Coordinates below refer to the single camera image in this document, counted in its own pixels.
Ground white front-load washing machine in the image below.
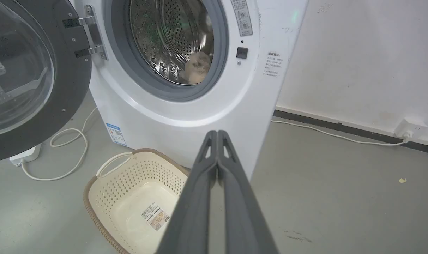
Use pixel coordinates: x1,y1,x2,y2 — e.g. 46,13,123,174
70,0,309,181

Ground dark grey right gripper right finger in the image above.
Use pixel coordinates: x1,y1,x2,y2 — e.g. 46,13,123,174
217,130,278,254

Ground thin white wall cable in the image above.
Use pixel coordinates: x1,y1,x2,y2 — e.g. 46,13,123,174
271,120,410,146

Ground cream perforated laundry basket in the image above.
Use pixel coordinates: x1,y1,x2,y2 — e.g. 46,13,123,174
83,148,191,254

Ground white looped power cable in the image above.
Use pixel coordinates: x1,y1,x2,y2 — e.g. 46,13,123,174
21,107,98,181

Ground dark round washer door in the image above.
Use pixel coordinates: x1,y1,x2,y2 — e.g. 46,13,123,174
0,0,108,164

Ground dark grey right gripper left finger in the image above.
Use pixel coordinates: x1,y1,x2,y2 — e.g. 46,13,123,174
157,130,218,254

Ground white wall socket plug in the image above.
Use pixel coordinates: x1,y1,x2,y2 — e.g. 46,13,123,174
394,118,428,140

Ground white power strip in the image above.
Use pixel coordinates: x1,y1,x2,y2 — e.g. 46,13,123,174
9,143,42,167

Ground beige garment inside drum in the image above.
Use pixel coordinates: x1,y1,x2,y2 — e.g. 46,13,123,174
179,51,212,85

